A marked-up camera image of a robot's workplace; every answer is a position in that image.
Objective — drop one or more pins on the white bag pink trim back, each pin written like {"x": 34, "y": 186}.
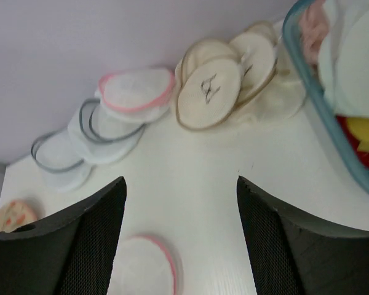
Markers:
{"x": 138, "y": 95}

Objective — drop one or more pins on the white bag blue trim right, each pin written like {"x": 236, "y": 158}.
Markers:
{"x": 100, "y": 138}

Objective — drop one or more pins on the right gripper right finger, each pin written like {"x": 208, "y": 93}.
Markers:
{"x": 294, "y": 252}

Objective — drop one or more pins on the yellow bra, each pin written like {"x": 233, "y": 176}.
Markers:
{"x": 357, "y": 132}

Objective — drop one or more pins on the pink satin bra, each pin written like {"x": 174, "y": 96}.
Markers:
{"x": 314, "y": 26}

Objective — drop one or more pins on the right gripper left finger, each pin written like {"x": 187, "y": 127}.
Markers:
{"x": 69, "y": 252}

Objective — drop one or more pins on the white bag blue trim left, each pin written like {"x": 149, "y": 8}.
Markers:
{"x": 61, "y": 167}

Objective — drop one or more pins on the beige laundry bag rear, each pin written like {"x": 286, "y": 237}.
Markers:
{"x": 271, "y": 90}

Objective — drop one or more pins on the floral patterned laundry bag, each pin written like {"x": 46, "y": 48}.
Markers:
{"x": 20, "y": 212}

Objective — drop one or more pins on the white mesh bag pink trim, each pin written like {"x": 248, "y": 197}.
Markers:
{"x": 146, "y": 264}

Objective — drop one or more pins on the teal plastic basket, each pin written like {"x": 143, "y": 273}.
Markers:
{"x": 291, "y": 37}

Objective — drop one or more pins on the white bra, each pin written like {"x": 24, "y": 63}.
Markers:
{"x": 343, "y": 62}

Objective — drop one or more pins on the beige laundry bag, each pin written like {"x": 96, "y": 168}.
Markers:
{"x": 207, "y": 84}
{"x": 271, "y": 90}

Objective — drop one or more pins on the beige laundry bag front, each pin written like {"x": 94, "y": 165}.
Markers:
{"x": 207, "y": 84}

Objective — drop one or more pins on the white bag blue trim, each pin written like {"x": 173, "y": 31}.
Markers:
{"x": 100, "y": 138}
{"x": 61, "y": 167}

